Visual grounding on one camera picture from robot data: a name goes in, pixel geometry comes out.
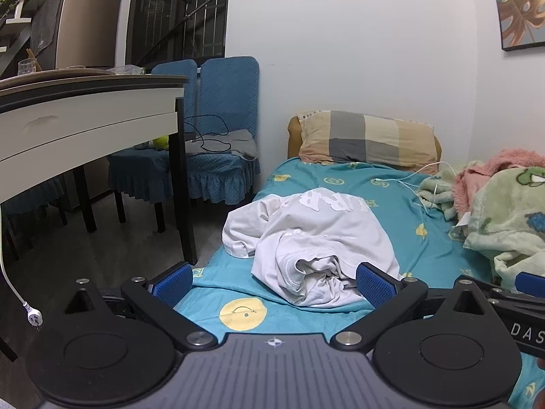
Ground white table with black legs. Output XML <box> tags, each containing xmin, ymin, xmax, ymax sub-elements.
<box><xmin>0</xmin><ymin>68</ymin><xmax>199</xmax><ymax>363</ymax></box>

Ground green cartoon blanket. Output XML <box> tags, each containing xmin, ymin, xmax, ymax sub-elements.
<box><xmin>417</xmin><ymin>161</ymin><xmax>545</xmax><ymax>297</ymax></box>

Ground clear plastic bag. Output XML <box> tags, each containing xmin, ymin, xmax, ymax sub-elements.
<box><xmin>106</xmin><ymin>64</ymin><xmax>146</xmax><ymax>76</ymax></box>

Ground black cable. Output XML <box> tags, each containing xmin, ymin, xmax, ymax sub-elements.
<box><xmin>183</xmin><ymin>115</ymin><xmax>233</xmax><ymax>154</ymax></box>

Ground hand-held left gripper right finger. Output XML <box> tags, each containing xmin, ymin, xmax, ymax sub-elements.
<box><xmin>331</xmin><ymin>262</ymin><xmax>497</xmax><ymax>352</ymax></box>

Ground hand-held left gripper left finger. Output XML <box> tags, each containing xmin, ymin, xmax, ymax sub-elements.
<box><xmin>64</xmin><ymin>261</ymin><xmax>219</xmax><ymax>352</ymax></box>

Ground white charging cable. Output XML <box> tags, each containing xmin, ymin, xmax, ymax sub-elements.
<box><xmin>377</xmin><ymin>161</ymin><xmax>459</xmax><ymax>223</ymax></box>

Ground teal patterned bed sheet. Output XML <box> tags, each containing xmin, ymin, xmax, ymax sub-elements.
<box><xmin>172</xmin><ymin>157</ymin><xmax>545</xmax><ymax>409</ymax></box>

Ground framed leaf wall picture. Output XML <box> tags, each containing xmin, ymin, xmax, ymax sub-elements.
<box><xmin>487</xmin><ymin>0</ymin><xmax>545</xmax><ymax>52</ymax></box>

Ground white power cord with plug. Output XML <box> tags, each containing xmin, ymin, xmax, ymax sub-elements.
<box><xmin>0</xmin><ymin>213</ymin><xmax>44</xmax><ymax>330</ymax></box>

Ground plaid pillow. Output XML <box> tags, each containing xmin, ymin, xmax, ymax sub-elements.
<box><xmin>297</xmin><ymin>110</ymin><xmax>439</xmax><ymax>175</ymax></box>

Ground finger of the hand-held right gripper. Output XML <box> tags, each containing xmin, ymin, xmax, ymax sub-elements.
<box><xmin>467</xmin><ymin>271</ymin><xmax>545</xmax><ymax>304</ymax></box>

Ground white t-shirt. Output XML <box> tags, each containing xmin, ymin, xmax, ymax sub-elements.
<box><xmin>222</xmin><ymin>186</ymin><xmax>401</xmax><ymax>308</ymax></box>

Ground pink fluffy blanket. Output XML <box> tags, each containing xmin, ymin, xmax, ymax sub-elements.
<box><xmin>452</xmin><ymin>149</ymin><xmax>545</xmax><ymax>223</ymax></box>

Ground black window grille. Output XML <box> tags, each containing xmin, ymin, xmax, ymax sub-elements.
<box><xmin>125</xmin><ymin>0</ymin><xmax>231</xmax><ymax>68</ymax></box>

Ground grey cloth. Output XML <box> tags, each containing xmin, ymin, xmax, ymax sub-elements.
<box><xmin>183</xmin><ymin>128</ymin><xmax>259</xmax><ymax>159</ymax></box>

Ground blue covered chair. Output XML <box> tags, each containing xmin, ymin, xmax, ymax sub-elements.
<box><xmin>0</xmin><ymin>174</ymin><xmax>69</xmax><ymax>261</ymax></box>
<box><xmin>183</xmin><ymin>56</ymin><xmax>261</xmax><ymax>233</ymax></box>
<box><xmin>106</xmin><ymin>60</ymin><xmax>199</xmax><ymax>233</ymax></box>

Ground green plush toy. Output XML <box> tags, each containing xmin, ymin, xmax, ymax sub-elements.
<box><xmin>134</xmin><ymin>135</ymin><xmax>170</xmax><ymax>151</ymax></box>

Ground bronze refrigerator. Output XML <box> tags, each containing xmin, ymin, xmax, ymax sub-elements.
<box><xmin>30</xmin><ymin>0</ymin><xmax>129</xmax><ymax>71</ymax></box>

